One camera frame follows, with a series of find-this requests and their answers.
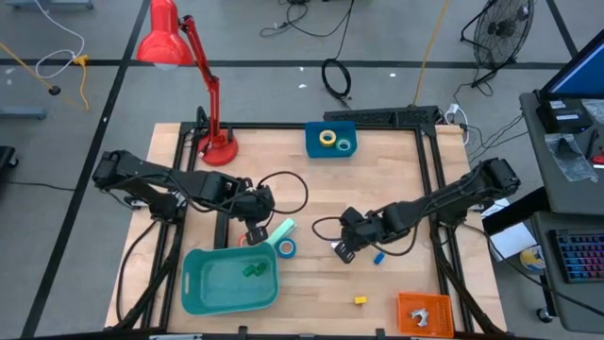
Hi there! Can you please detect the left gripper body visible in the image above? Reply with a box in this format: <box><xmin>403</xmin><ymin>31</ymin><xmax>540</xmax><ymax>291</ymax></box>
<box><xmin>219</xmin><ymin>177</ymin><xmax>277</xmax><ymax>232</ymax></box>

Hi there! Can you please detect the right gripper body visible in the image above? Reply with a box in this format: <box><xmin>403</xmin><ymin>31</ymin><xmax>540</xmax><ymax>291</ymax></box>
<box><xmin>338</xmin><ymin>205</ymin><xmax>393</xmax><ymax>254</ymax></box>

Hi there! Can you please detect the mint green stapler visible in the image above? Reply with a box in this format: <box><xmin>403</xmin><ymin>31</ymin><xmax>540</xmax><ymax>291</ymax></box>
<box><xmin>265</xmin><ymin>217</ymin><xmax>299</xmax><ymax>247</ymax></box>

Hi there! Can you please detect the black stapler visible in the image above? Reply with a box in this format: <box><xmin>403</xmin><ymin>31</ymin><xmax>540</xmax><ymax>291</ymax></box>
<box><xmin>213</xmin><ymin>210</ymin><xmax>231</xmax><ymax>250</ymax></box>

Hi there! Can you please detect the blue tape roll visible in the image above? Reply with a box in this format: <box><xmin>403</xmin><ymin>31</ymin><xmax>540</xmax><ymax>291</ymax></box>
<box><xmin>276</xmin><ymin>237</ymin><xmax>299</xmax><ymax>260</ymax></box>

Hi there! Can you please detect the small green stapler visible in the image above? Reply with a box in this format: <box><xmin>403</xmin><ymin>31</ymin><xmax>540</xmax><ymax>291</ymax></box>
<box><xmin>241</xmin><ymin>262</ymin><xmax>268</xmax><ymax>279</ymax></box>

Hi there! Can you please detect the teal plastic bin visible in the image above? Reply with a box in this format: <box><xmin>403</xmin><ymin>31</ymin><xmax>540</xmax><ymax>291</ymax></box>
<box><xmin>180</xmin><ymin>242</ymin><xmax>281</xmax><ymax>316</ymax></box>

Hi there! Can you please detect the dark blue plastic tray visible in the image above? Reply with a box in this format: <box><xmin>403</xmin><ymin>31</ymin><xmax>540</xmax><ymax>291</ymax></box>
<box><xmin>304</xmin><ymin>120</ymin><xmax>359</xmax><ymax>160</ymax></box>

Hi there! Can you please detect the light blue staple remover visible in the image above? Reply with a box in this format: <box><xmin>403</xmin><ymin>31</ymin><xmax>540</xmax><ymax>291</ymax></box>
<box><xmin>409</xmin><ymin>307</ymin><xmax>431</xmax><ymax>329</ymax></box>

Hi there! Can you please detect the yellow tape roll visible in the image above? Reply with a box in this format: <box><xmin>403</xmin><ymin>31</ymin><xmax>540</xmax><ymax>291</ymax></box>
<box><xmin>318</xmin><ymin>128</ymin><xmax>339</xmax><ymax>148</ymax></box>

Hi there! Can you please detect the orange plastic basket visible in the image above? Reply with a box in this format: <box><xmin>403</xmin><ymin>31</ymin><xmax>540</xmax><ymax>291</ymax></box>
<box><xmin>396</xmin><ymin>291</ymin><xmax>456</xmax><ymax>340</ymax></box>

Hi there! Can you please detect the black perforated bar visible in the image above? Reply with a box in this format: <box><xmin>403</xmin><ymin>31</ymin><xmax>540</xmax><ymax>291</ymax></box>
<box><xmin>323</xmin><ymin>104</ymin><xmax>444</xmax><ymax>128</ymax></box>

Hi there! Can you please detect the white paper sheet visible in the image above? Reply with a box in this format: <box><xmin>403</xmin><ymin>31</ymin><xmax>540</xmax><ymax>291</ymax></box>
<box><xmin>480</xmin><ymin>196</ymin><xmax>512</xmax><ymax>219</ymax></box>
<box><xmin>489</xmin><ymin>221</ymin><xmax>535</xmax><ymax>263</ymax></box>

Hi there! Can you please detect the white power adapter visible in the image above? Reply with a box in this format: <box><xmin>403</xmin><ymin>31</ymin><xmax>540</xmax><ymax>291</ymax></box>
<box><xmin>444</xmin><ymin>102</ymin><xmax>472</xmax><ymax>146</ymax></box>

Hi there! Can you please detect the round yellow blue pad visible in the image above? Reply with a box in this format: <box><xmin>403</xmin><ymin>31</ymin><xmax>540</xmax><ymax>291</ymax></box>
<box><xmin>519</xmin><ymin>245</ymin><xmax>547</xmax><ymax>273</ymax></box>

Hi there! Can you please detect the red desk lamp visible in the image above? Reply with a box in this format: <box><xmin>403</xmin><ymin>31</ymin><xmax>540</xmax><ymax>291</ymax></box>
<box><xmin>135</xmin><ymin>0</ymin><xmax>240</xmax><ymax>167</ymax></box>

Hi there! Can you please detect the grey desk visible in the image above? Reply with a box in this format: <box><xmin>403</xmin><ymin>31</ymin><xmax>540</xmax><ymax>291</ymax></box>
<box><xmin>530</xmin><ymin>210</ymin><xmax>604</xmax><ymax>334</ymax></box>
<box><xmin>518</xmin><ymin>89</ymin><xmax>604</xmax><ymax>217</ymax></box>

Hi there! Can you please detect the clear plastic bag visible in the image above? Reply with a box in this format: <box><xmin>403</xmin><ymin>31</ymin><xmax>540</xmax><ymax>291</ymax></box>
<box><xmin>545</xmin><ymin>132</ymin><xmax>600</xmax><ymax>184</ymax></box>

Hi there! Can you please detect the backlit keyboard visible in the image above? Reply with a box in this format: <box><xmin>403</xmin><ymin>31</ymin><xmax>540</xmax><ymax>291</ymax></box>
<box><xmin>554</xmin><ymin>228</ymin><xmax>604</xmax><ymax>285</ymax></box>

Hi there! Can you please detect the black box with labels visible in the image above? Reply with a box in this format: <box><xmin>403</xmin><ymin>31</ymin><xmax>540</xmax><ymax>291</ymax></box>
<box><xmin>536</xmin><ymin>96</ymin><xmax>596</xmax><ymax>135</ymax></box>

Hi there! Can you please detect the black floor fan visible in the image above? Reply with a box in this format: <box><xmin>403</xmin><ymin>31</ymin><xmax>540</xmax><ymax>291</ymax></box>
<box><xmin>460</xmin><ymin>0</ymin><xmax>537</xmax><ymax>90</ymax></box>

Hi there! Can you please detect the black pen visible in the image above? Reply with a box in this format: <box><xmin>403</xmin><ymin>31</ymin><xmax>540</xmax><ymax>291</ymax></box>
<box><xmin>586</xmin><ymin>128</ymin><xmax>601</xmax><ymax>160</ymax></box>

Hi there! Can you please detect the grey cart foot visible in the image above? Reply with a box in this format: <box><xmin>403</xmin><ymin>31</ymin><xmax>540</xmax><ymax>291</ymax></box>
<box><xmin>0</xmin><ymin>105</ymin><xmax>47</xmax><ymax>121</ymax></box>
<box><xmin>4</xmin><ymin>0</ymin><xmax>95</xmax><ymax>12</ymax></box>

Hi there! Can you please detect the black caster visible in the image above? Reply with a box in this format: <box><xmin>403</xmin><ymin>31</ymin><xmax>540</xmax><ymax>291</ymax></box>
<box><xmin>0</xmin><ymin>144</ymin><xmax>20</xmax><ymax>172</ymax></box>

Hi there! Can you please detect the computer monitor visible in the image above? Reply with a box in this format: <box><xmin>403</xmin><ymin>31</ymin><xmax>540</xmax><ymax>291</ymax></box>
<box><xmin>539</xmin><ymin>28</ymin><xmax>604</xmax><ymax>101</ymax></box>

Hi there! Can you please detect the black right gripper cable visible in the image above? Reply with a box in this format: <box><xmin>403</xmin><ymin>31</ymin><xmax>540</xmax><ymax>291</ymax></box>
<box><xmin>310</xmin><ymin>215</ymin><xmax>348</xmax><ymax>243</ymax></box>

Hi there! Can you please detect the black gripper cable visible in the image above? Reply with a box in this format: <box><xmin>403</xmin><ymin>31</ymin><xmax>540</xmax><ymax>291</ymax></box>
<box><xmin>257</xmin><ymin>170</ymin><xmax>310</xmax><ymax>216</ymax></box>
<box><xmin>310</xmin><ymin>215</ymin><xmax>348</xmax><ymax>243</ymax></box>

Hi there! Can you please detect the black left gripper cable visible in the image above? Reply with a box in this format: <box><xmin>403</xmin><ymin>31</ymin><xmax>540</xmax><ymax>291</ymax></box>
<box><xmin>257</xmin><ymin>170</ymin><xmax>310</xmax><ymax>216</ymax></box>

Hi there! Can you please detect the black metal table frame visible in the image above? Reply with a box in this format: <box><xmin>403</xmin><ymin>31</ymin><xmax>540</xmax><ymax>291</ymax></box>
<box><xmin>112</xmin><ymin>120</ymin><xmax>509</xmax><ymax>340</ymax></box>

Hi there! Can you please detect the coiled black cable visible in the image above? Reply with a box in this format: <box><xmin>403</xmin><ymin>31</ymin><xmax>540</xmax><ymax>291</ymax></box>
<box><xmin>321</xmin><ymin>57</ymin><xmax>353</xmax><ymax>101</ymax></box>

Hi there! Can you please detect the loose black floor cable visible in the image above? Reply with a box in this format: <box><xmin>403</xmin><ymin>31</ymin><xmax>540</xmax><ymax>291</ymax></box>
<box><xmin>259</xmin><ymin>0</ymin><xmax>355</xmax><ymax>39</ymax></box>

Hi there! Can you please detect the straight yellow hanging cable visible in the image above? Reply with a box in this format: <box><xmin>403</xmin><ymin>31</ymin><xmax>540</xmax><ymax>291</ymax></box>
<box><xmin>412</xmin><ymin>0</ymin><xmax>452</xmax><ymax>108</ymax></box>

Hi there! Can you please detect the yellow floor cable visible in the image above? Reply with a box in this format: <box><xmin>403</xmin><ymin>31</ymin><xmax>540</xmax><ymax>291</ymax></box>
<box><xmin>0</xmin><ymin>41</ymin><xmax>92</xmax><ymax>111</ymax></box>

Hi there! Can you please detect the white floor cable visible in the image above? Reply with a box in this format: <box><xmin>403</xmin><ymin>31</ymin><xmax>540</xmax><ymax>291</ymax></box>
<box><xmin>35</xmin><ymin>0</ymin><xmax>87</xmax><ymax>80</ymax></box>

